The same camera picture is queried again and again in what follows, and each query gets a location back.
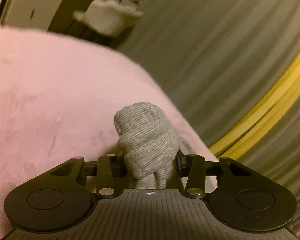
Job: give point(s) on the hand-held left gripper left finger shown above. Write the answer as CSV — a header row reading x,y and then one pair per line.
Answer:
x,y
105,172

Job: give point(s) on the grey knitted sock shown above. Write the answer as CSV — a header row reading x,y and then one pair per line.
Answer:
x,y
147,140

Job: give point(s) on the grey cabinet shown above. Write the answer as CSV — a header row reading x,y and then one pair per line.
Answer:
x,y
42,7

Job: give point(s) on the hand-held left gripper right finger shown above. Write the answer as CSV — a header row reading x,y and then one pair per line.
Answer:
x,y
196,172

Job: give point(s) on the pink bed sheet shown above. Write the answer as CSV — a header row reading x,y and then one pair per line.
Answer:
x,y
52,100

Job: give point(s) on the yellow curtain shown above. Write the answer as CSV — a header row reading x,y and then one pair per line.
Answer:
x,y
270,110

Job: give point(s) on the white chair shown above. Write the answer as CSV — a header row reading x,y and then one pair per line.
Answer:
x,y
107,17

